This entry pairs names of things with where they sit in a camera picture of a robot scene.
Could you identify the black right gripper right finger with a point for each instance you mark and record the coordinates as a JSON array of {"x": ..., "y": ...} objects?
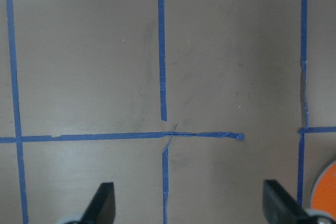
[{"x": 279, "y": 207}]

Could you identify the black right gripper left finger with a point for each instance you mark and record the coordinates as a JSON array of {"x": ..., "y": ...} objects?
[{"x": 101, "y": 209}]

